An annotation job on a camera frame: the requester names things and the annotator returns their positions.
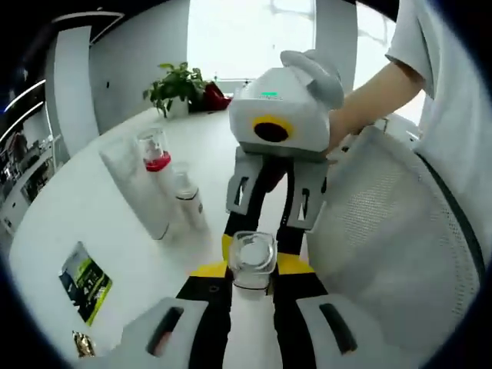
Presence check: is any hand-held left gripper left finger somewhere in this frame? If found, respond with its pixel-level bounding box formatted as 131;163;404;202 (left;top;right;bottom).
122;261;234;369

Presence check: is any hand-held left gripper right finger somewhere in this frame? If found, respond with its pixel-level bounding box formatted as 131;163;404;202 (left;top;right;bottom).
268;252;387;369

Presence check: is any small clear-capped skincare bottle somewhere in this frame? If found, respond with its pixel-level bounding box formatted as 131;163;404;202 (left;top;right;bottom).
221;230;285;369
171;162;211;232

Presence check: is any gold foil skincare sachet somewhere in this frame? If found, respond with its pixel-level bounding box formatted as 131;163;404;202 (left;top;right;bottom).
71;329;98;359

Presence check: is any green black skincare packet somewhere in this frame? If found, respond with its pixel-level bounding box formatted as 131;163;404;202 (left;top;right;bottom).
58;241;114;328

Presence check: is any white skincare tube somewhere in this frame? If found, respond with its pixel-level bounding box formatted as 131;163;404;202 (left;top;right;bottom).
98;137;171;241

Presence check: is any potted green plant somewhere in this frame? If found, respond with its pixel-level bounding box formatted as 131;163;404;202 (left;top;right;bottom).
142;61;232;118

